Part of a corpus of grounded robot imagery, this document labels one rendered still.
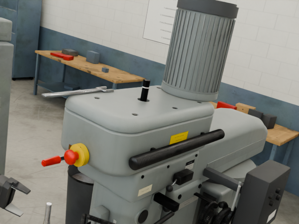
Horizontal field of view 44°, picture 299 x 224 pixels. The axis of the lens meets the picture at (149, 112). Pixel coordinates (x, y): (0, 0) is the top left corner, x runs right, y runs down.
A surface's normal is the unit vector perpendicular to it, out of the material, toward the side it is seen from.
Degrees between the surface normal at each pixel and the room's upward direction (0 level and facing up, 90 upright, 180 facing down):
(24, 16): 90
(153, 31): 90
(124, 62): 90
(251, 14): 90
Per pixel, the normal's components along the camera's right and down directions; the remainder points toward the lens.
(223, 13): 0.42, 0.33
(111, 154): -0.19, 0.26
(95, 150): -0.62, 0.11
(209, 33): 0.15, 0.31
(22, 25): 0.76, 0.32
